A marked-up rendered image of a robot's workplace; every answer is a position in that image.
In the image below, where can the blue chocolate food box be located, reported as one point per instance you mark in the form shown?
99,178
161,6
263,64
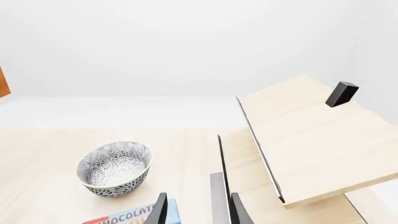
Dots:
124,215

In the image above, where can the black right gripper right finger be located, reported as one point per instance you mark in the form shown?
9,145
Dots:
240,213

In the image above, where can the pale wooden cabinet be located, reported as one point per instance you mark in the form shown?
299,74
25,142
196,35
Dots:
317,140

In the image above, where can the pale wooden drawer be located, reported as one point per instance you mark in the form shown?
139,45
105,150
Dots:
242,163

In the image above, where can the small black block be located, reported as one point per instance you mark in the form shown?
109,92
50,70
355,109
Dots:
341,94

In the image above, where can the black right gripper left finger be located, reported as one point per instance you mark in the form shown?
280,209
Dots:
158,212

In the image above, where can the orange-brown wooden panel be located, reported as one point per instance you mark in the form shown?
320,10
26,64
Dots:
3,84

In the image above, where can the black and white patterned bowl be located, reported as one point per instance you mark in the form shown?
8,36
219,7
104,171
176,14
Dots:
113,168

